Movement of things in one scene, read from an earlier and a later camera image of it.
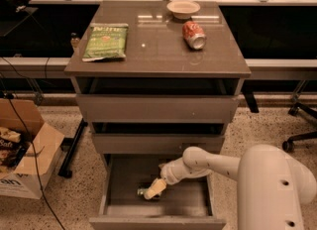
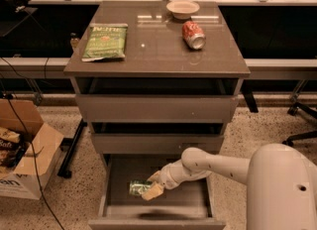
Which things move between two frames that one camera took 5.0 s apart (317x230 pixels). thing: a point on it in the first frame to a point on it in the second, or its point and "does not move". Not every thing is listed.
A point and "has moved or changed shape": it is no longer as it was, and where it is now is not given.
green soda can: (142, 191) has moved or changed shape
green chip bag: (106, 41) does not move
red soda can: (194, 35) does not move
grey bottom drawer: (187, 205) does not move
